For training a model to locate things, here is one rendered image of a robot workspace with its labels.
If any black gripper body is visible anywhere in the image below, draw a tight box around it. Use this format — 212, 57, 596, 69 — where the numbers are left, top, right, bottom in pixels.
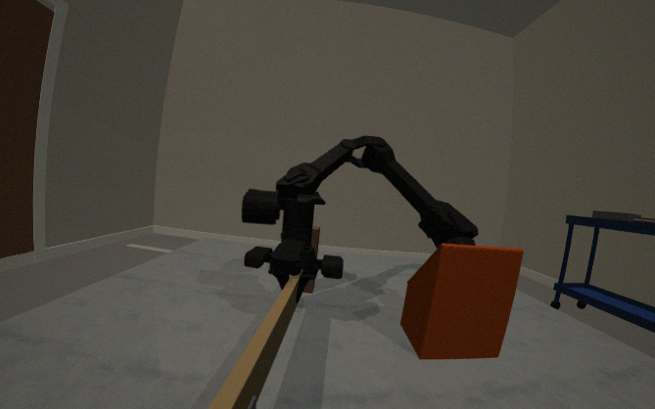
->
244, 226, 344, 279

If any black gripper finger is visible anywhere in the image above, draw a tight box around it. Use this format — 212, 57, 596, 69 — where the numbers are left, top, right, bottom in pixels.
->
296, 270, 318, 304
268, 269, 290, 291

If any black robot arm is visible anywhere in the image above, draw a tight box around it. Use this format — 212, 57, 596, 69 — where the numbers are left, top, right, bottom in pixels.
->
242, 136, 479, 276

